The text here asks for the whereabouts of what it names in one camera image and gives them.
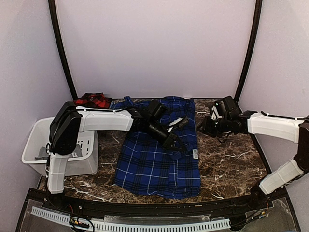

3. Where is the grey shirt in basket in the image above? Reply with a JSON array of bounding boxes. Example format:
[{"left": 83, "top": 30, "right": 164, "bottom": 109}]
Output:
[{"left": 34, "top": 147, "right": 49, "bottom": 160}]

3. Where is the black corner frame post right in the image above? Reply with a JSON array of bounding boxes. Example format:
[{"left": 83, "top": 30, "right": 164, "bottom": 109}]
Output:
[{"left": 234, "top": 0, "right": 263, "bottom": 102}]

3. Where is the black front rail base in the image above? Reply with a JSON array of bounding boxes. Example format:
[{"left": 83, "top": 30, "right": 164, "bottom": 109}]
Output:
[{"left": 26, "top": 188, "right": 286, "bottom": 219}]

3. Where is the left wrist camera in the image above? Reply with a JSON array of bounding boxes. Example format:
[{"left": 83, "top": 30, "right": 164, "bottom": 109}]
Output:
[{"left": 167, "top": 116, "right": 189, "bottom": 132}]

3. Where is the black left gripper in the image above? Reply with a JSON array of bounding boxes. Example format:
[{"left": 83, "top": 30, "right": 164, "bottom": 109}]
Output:
[{"left": 146, "top": 119, "right": 186, "bottom": 152}]

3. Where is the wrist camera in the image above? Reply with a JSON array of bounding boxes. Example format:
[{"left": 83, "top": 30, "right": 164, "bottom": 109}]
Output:
[
  {"left": 167, "top": 116, "right": 189, "bottom": 132},
  {"left": 211, "top": 105, "right": 222, "bottom": 120}
]

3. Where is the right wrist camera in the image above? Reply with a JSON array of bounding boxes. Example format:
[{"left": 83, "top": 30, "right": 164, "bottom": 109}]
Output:
[{"left": 211, "top": 105, "right": 222, "bottom": 120}]

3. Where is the black corner frame post left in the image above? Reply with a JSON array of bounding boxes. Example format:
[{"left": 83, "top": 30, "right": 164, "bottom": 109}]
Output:
[{"left": 48, "top": 0, "right": 78, "bottom": 100}]

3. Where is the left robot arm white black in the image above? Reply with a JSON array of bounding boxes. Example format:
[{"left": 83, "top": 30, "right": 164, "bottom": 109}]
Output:
[{"left": 45, "top": 100, "right": 189, "bottom": 211}]

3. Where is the blue plaid long sleeve shirt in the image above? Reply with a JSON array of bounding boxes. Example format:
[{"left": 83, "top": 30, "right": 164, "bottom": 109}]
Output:
[{"left": 113, "top": 96, "right": 200, "bottom": 200}]

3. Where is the red black plaid folded shirt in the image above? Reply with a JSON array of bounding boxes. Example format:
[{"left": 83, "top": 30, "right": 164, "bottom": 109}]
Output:
[{"left": 73, "top": 93, "right": 112, "bottom": 109}]

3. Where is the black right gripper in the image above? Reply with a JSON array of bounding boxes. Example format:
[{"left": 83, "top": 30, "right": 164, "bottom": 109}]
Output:
[{"left": 197, "top": 115, "right": 230, "bottom": 138}]

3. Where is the white slotted cable duct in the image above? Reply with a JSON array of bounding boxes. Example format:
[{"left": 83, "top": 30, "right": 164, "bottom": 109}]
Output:
[{"left": 31, "top": 206, "right": 230, "bottom": 232}]

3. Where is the black corner frame post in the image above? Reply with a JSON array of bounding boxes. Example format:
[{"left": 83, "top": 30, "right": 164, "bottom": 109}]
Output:
[
  {"left": 48, "top": 0, "right": 78, "bottom": 100},
  {"left": 234, "top": 0, "right": 263, "bottom": 102}
]

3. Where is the white plastic laundry basket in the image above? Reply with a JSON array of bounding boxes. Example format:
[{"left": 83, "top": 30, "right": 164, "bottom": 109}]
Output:
[{"left": 22, "top": 117, "right": 98, "bottom": 176}]

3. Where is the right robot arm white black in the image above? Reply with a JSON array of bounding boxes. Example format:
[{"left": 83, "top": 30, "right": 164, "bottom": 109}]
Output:
[{"left": 197, "top": 96, "right": 309, "bottom": 210}]

